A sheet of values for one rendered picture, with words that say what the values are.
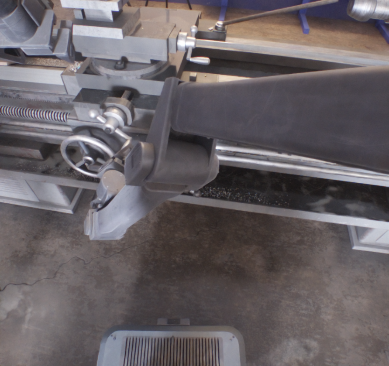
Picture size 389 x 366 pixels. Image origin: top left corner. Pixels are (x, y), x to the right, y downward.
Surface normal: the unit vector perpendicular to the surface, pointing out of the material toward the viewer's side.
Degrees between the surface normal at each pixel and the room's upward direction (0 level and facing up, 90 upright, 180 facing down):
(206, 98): 61
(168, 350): 0
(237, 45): 49
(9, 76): 36
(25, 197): 90
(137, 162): 65
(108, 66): 0
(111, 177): 27
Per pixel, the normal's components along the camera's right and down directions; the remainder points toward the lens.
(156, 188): 0.49, -0.37
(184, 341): 0.03, -0.64
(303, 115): -0.87, -0.04
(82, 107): -0.14, 0.76
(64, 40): 0.02, -0.17
